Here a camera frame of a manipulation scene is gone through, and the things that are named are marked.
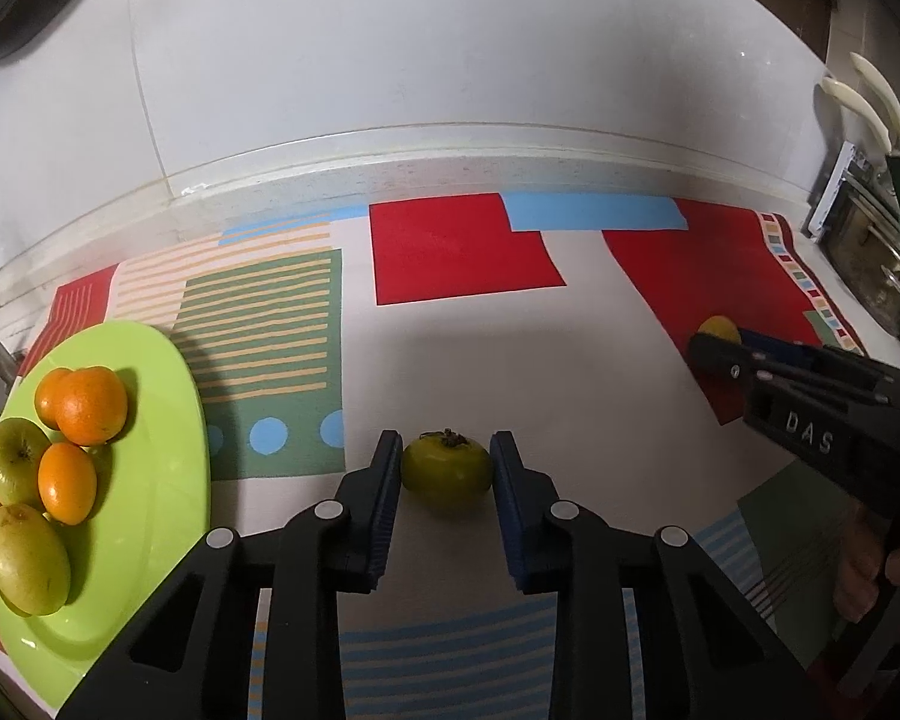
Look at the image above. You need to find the green apple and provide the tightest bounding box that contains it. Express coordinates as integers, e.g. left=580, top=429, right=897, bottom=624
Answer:
left=0, top=418, right=52, bottom=509

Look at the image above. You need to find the green plate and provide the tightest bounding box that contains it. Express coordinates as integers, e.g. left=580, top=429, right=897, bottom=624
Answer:
left=0, top=320, right=211, bottom=713

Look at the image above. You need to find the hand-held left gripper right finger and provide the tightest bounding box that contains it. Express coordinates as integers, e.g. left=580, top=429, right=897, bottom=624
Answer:
left=490, top=431, right=815, bottom=720

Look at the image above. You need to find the person's right hand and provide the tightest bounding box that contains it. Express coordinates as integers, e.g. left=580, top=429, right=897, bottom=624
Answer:
left=832, top=499, right=900, bottom=623

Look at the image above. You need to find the colourful patterned mat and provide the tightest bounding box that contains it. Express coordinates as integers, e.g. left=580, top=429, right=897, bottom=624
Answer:
left=0, top=193, right=867, bottom=720

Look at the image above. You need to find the large orange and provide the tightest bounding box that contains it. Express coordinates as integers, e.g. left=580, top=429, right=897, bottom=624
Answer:
left=54, top=366, right=129, bottom=446

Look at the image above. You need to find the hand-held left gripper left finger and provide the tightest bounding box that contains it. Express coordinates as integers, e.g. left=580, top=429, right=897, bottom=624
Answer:
left=60, top=429, right=404, bottom=720

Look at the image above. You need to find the yellow green pear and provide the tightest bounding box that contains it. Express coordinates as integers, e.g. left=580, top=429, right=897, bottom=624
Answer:
left=0, top=502, right=72, bottom=616

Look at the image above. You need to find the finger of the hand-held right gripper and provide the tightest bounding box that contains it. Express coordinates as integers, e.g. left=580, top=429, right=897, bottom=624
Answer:
left=739, top=328, right=900, bottom=389
left=688, top=333, right=880, bottom=401

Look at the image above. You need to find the green persimmon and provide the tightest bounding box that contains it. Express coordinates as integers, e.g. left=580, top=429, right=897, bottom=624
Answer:
left=401, top=429, right=494, bottom=515

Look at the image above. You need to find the small yellow fruit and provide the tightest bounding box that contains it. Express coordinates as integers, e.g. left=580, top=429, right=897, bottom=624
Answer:
left=696, top=316, right=743, bottom=346

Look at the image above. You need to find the large steel pot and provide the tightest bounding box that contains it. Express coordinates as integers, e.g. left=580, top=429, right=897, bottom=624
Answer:
left=832, top=187, right=900, bottom=316

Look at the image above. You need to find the metal pot rack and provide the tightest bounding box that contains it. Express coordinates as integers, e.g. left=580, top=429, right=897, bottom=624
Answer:
left=808, top=141, right=900, bottom=331

